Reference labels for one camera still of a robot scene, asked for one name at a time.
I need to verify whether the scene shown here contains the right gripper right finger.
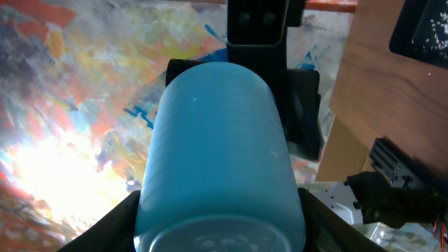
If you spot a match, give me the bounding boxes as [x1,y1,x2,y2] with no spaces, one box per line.
[297,188,386,252]

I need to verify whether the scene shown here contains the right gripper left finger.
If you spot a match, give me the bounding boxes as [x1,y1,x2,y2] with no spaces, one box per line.
[57,190,141,252]

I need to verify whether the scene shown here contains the small blue cup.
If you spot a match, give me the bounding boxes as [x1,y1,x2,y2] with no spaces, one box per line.
[134,62,306,251]

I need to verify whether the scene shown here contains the black rectangular tray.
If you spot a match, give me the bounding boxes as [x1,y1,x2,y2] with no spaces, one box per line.
[389,0,447,69]

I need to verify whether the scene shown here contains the scattered rice grains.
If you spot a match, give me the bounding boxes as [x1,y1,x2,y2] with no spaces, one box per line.
[412,9,447,61]

